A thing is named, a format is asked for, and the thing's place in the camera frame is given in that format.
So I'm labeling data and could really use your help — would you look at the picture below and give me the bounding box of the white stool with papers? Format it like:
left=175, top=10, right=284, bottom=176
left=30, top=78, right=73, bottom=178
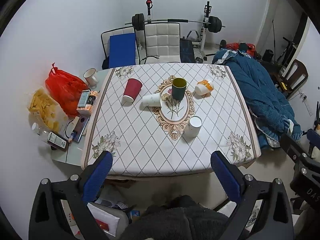
left=67, top=197, right=131, bottom=238

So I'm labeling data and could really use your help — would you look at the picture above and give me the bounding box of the dark smartphone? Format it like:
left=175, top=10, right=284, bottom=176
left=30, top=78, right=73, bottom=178
left=73, top=115, right=90, bottom=143

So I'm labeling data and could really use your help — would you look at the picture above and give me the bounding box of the patterned white tablecloth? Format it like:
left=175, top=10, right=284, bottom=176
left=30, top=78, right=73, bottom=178
left=80, top=63, right=261, bottom=178

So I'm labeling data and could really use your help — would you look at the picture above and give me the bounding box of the chair with blue cushion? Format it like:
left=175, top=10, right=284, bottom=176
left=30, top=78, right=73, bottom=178
left=101, top=27, right=140, bottom=69

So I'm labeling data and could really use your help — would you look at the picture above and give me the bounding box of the white labelled dark box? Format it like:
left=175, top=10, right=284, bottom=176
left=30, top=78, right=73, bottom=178
left=47, top=132, right=69, bottom=152

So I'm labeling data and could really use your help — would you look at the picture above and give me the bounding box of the brown wooden chair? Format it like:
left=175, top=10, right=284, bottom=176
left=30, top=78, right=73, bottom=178
left=280, top=59, right=309, bottom=99

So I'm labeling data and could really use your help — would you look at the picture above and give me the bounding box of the blue quilted blanket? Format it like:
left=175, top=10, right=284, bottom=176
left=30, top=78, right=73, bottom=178
left=212, top=49, right=303, bottom=148

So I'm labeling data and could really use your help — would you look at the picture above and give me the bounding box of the dark green cup yellow inside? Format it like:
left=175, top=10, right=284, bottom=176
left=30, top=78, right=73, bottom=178
left=171, top=77, right=187, bottom=101

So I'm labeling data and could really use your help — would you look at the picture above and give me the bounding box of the white paper cup lying down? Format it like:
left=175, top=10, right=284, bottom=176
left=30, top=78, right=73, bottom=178
left=142, top=93, right=162, bottom=107

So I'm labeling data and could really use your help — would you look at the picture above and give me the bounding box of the yellow snack bag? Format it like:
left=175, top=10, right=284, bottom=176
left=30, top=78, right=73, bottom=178
left=27, top=87, right=69, bottom=134

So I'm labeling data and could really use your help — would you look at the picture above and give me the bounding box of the white padded chair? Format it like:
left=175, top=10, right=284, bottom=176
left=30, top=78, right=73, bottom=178
left=143, top=22, right=181, bottom=64

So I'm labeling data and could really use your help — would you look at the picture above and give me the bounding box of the barbell on rack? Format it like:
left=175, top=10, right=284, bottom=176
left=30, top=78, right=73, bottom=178
left=125, top=0, right=225, bottom=60

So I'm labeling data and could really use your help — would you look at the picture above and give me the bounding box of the orange patterned small box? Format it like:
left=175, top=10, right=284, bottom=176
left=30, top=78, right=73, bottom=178
left=76, top=89, right=99, bottom=115

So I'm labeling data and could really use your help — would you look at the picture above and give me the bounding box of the blue lighter pen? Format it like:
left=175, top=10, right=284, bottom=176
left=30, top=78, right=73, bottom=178
left=68, top=130, right=76, bottom=142

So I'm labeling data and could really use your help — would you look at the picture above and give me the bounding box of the white ceramic mug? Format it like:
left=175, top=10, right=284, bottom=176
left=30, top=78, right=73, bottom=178
left=83, top=68, right=98, bottom=88

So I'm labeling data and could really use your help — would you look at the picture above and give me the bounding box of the red plastic bag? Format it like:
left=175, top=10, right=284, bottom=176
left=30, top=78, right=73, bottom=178
left=45, top=63, right=88, bottom=117

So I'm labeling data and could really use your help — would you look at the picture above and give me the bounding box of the orange and white cup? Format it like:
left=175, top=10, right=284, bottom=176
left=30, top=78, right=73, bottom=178
left=195, top=80, right=214, bottom=96

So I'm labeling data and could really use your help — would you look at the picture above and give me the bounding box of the white paper cup with print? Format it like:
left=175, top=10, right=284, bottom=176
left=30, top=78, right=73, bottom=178
left=184, top=115, right=202, bottom=138

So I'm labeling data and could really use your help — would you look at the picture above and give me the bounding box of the red ribbed paper cup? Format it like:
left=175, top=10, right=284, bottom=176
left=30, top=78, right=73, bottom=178
left=123, top=78, right=142, bottom=103

